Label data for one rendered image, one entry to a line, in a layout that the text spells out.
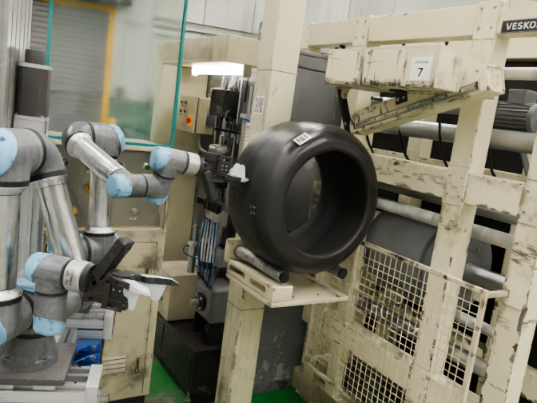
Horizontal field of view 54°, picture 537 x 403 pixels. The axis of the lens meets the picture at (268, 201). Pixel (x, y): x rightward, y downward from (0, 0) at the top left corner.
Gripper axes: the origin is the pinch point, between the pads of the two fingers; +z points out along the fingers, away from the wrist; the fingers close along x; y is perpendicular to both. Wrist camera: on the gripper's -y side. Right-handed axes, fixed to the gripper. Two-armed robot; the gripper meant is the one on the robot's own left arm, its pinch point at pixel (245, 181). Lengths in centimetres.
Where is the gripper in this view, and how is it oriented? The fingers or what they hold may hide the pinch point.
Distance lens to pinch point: 189.4
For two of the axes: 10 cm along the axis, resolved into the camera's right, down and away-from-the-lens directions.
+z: 8.2, 1.4, 5.5
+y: 2.2, -9.7, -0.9
